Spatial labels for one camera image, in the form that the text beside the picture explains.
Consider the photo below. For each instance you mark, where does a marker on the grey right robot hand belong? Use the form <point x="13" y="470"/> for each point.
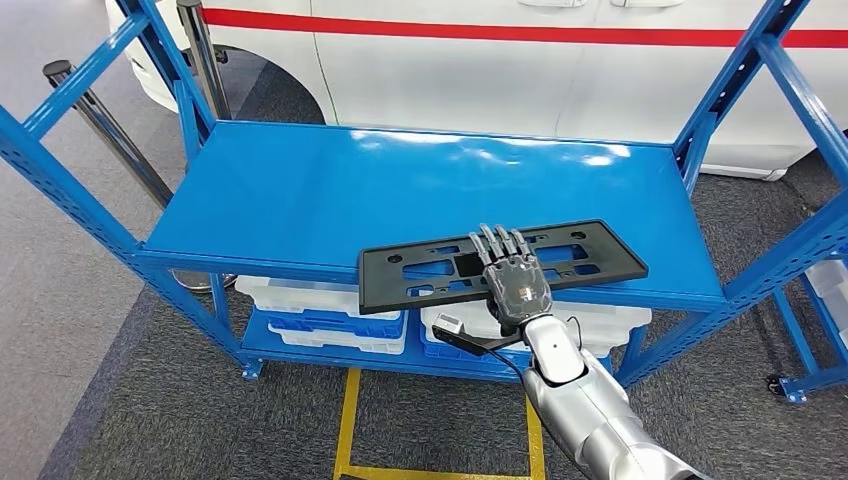
<point x="520" y="291"/>

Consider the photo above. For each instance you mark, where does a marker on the black plastic plate frame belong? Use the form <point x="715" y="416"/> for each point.
<point x="384" y="285"/>

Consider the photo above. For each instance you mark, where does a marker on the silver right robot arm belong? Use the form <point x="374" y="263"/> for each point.
<point x="596" y="424"/>

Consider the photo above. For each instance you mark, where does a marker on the blue metal shelf rack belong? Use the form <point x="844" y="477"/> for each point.
<point x="298" y="199"/>

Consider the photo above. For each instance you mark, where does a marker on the blue plastic bin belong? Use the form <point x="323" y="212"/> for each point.
<point x="477" y="361"/>
<point x="344" y="326"/>

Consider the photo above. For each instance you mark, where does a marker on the translucent white plastic bin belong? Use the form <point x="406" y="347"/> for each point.
<point x="298" y="298"/>

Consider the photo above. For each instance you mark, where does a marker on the white car red stripe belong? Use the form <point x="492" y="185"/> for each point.
<point x="430" y="86"/>

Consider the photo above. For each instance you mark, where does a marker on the blue wheeled metal rack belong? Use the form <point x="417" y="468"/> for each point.
<point x="794" y="331"/>

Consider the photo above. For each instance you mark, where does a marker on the black camera bracket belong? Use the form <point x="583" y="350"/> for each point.
<point x="470" y="343"/>

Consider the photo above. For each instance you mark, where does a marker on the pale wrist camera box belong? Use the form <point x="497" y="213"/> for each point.
<point x="450" y="323"/>

